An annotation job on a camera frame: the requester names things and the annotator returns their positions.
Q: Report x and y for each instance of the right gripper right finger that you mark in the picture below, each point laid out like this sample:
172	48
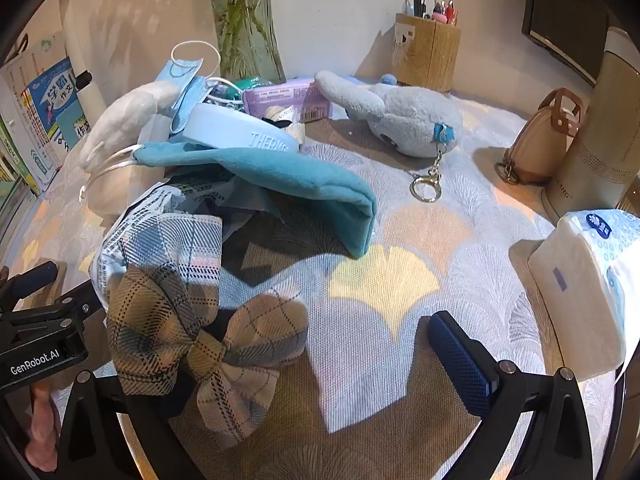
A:
557	441

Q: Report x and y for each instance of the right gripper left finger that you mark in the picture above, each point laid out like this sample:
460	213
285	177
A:
105	431

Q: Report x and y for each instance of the plaid fabric bow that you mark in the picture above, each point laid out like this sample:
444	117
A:
158	326

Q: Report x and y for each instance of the white plush toy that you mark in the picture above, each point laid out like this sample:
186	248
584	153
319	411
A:
121	123

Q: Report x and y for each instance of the light blue surgical mask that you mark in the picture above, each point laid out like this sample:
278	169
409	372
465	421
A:
193	88

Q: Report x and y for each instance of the teal drawstring pouch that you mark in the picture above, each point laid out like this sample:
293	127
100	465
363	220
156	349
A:
344	201

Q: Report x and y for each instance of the grey blue plush keychain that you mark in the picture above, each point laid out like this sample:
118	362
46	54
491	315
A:
415	121

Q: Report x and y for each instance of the purple wet wipes pack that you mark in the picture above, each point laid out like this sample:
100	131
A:
301	95

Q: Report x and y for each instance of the white lace ribbon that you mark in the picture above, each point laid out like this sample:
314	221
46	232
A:
286	118

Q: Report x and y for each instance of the person's left hand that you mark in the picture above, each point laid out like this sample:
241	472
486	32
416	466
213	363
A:
41	452

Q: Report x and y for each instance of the white tissue pack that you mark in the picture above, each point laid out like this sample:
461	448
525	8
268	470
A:
587	271

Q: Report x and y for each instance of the stack of books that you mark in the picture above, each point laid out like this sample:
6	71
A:
41	111

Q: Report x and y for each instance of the patterned table cloth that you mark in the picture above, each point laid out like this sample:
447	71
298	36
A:
368	399

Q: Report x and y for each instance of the beige thermos bottle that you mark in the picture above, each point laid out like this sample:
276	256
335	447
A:
603	159

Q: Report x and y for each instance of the glass vase with stems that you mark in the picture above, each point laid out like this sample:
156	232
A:
246	40

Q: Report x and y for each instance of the cardboard pen holder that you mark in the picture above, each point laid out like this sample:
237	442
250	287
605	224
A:
425	52

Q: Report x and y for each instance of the beige mini bag keychain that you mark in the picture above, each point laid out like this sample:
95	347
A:
543	142

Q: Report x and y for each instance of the dark wall television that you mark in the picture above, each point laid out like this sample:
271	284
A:
573	31

